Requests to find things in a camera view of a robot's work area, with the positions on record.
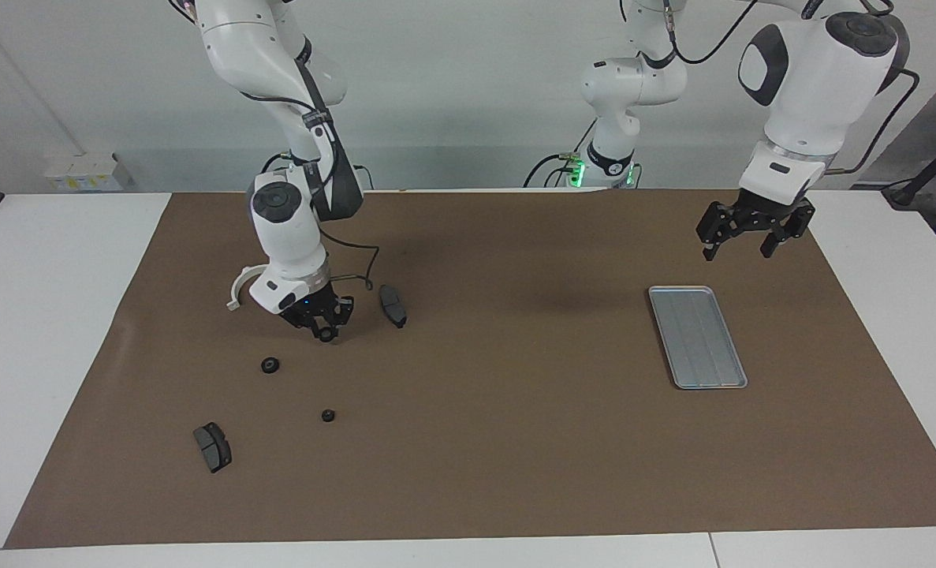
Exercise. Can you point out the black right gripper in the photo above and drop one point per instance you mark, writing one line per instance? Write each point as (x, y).
(322, 308)

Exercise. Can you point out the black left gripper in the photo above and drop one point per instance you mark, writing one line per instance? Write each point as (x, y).
(759, 214)

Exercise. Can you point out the large black bearing gear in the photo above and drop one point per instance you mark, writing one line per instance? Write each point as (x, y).
(266, 368)
(320, 337)

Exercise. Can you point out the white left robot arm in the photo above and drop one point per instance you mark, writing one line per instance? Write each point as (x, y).
(814, 79)

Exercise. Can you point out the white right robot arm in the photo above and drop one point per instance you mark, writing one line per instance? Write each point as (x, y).
(286, 237)

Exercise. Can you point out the silver metal tray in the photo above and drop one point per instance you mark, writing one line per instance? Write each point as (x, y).
(696, 339)

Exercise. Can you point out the long dark grey brake pad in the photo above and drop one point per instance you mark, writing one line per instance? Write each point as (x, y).
(393, 308)

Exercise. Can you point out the short dark grey brake pad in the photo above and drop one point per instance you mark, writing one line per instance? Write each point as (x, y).
(214, 448)

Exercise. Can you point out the black stand pole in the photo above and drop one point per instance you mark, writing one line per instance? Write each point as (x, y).
(933, 170)

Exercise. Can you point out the brown paper mat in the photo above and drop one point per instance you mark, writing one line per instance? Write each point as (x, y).
(515, 434)

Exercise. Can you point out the white socket box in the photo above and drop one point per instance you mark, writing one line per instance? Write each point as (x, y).
(81, 170)

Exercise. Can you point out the white curved plastic bracket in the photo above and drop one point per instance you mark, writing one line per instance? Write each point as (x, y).
(235, 293)

